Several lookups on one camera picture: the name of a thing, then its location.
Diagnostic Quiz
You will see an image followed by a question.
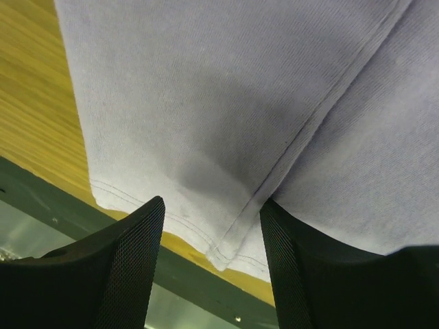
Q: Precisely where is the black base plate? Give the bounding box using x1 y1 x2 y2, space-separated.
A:
1 158 278 328

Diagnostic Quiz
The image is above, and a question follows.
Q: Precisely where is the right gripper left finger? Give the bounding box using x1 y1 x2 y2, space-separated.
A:
1 196 165 328

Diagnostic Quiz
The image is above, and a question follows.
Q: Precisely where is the purple t shirt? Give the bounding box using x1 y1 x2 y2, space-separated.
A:
55 1 438 280

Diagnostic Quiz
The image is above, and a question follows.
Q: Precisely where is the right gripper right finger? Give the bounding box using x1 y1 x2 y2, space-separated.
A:
260 200 438 328

